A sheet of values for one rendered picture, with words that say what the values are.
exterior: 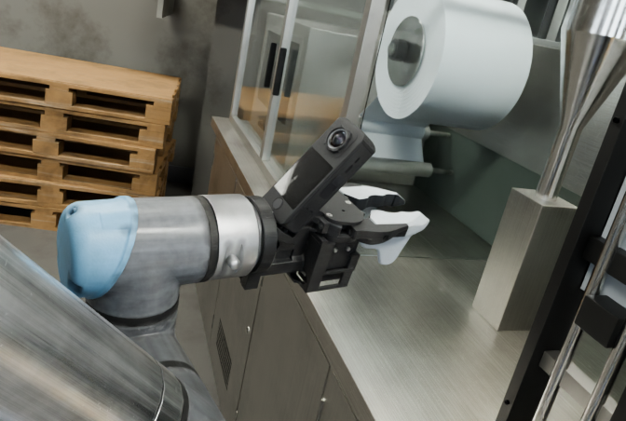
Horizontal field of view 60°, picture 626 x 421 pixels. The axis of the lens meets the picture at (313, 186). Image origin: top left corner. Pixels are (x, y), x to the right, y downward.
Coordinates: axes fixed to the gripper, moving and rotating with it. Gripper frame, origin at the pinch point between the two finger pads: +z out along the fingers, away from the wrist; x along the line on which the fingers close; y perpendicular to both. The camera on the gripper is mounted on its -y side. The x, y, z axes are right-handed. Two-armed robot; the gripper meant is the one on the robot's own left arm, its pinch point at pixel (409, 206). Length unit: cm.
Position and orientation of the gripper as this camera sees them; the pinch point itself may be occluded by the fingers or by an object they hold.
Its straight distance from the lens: 61.0
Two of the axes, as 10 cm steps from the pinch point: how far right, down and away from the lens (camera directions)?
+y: -2.7, 8.7, 4.1
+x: 5.1, 4.9, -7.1
